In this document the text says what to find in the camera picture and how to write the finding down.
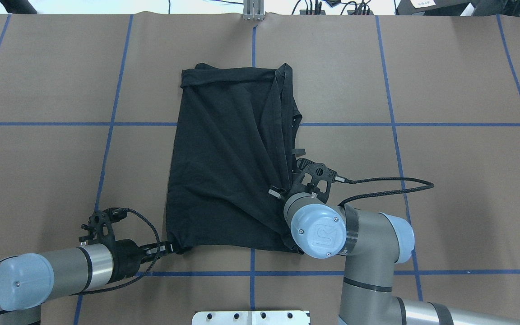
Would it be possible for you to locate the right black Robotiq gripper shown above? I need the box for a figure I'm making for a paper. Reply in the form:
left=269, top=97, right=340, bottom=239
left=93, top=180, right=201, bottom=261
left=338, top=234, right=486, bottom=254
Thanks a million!
left=268, top=158, right=345, bottom=202

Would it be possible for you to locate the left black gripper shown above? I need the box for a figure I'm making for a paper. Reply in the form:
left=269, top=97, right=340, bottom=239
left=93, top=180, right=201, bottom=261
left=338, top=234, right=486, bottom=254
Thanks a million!
left=80, top=208, right=181, bottom=281

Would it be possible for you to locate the black graphic t-shirt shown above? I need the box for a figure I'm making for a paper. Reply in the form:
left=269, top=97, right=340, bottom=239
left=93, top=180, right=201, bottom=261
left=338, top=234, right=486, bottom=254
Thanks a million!
left=165, top=63, right=302, bottom=254

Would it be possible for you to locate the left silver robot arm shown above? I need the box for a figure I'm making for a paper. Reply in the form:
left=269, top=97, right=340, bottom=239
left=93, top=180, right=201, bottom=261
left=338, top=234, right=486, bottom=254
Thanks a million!
left=0, top=208, right=179, bottom=325

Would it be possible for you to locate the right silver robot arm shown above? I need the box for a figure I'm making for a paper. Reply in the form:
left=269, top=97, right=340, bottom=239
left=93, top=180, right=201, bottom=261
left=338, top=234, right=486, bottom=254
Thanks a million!
left=269, top=158, right=520, bottom=325

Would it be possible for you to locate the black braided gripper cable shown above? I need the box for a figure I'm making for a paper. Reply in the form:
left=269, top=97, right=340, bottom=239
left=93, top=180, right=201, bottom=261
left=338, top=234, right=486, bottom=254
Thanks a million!
left=0, top=208, right=161, bottom=323

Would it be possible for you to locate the right black braided cable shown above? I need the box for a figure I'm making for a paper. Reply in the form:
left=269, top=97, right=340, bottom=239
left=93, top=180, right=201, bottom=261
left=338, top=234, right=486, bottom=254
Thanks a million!
left=334, top=176, right=435, bottom=207

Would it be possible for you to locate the aluminium frame post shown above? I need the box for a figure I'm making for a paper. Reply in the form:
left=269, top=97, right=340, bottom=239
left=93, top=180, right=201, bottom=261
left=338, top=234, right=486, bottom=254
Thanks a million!
left=243, top=0, right=265, bottom=21

